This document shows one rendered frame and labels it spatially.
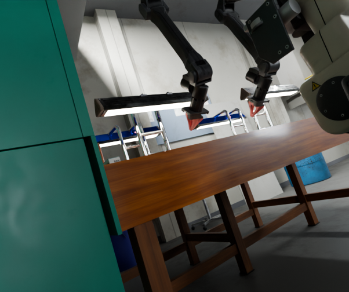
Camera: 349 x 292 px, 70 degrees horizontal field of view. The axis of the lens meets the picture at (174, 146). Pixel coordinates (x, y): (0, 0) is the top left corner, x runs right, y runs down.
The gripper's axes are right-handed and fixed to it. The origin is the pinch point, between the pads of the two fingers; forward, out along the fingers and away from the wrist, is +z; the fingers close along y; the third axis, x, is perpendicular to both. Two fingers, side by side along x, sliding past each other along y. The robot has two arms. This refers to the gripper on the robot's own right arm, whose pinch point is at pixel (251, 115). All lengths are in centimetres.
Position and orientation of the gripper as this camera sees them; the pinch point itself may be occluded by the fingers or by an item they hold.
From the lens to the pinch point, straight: 131.6
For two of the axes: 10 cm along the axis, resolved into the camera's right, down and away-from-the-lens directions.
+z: -1.9, 8.3, 5.2
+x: 5.7, 5.3, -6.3
